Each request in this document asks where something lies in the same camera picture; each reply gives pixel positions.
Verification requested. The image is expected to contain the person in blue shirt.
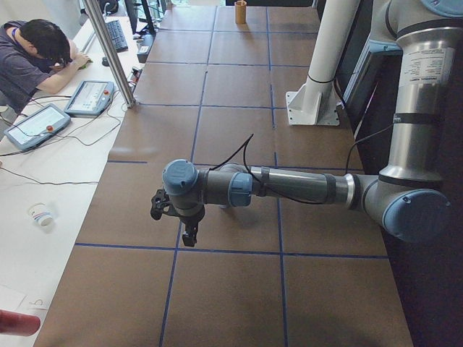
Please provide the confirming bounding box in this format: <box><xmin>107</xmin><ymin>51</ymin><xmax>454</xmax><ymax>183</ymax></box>
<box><xmin>1</xmin><ymin>19</ymin><xmax>91</xmax><ymax>113</ymax></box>

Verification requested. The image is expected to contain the white mounting pole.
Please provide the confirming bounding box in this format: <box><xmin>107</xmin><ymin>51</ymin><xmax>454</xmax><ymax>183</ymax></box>
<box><xmin>286</xmin><ymin>0</ymin><xmax>360</xmax><ymax>126</ymax></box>

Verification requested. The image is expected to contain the white paper cup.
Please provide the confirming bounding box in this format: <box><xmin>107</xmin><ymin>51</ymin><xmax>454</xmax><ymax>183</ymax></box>
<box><xmin>27</xmin><ymin>202</ymin><xmax>54</xmax><ymax>227</ymax></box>

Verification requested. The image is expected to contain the black keyboard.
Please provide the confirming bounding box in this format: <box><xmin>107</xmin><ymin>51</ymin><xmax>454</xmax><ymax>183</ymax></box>
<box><xmin>105</xmin><ymin>20</ymin><xmax>128</xmax><ymax>52</ymax></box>

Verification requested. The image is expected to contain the aluminium frame post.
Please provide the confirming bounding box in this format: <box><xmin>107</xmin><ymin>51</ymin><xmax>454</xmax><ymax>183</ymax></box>
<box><xmin>83</xmin><ymin>0</ymin><xmax>136</xmax><ymax>108</ymax></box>

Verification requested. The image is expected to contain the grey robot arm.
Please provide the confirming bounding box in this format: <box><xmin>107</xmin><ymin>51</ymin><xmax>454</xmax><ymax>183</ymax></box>
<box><xmin>150</xmin><ymin>1</ymin><xmax>462</xmax><ymax>247</ymax></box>

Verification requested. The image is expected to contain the near teach pendant tablet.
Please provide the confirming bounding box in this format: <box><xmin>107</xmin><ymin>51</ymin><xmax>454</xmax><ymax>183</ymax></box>
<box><xmin>4</xmin><ymin>104</ymin><xmax>71</xmax><ymax>151</ymax></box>

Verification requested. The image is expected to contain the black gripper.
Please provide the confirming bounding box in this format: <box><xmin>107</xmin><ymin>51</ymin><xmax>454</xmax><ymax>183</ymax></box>
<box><xmin>179</xmin><ymin>212</ymin><xmax>203</xmax><ymax>247</ymax></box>

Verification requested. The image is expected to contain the far teach pendant tablet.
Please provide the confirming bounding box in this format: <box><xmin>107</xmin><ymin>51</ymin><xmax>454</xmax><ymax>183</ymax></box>
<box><xmin>64</xmin><ymin>80</ymin><xmax>115</xmax><ymax>118</ymax></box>

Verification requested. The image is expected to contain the teach pendant tablet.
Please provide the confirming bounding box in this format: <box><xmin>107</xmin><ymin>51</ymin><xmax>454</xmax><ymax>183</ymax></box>
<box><xmin>4</xmin><ymin>104</ymin><xmax>71</xmax><ymax>151</ymax></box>
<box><xmin>64</xmin><ymin>80</ymin><xmax>115</xmax><ymax>118</ymax></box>

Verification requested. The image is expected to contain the red cylinder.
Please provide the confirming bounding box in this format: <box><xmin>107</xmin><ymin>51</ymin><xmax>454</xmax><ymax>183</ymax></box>
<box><xmin>1</xmin><ymin>310</ymin><xmax>41</xmax><ymax>336</ymax></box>

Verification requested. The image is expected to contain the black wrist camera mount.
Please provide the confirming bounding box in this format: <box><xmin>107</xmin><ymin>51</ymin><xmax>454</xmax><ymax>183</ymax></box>
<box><xmin>150</xmin><ymin>189</ymin><xmax>179</xmax><ymax>220</ymax></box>

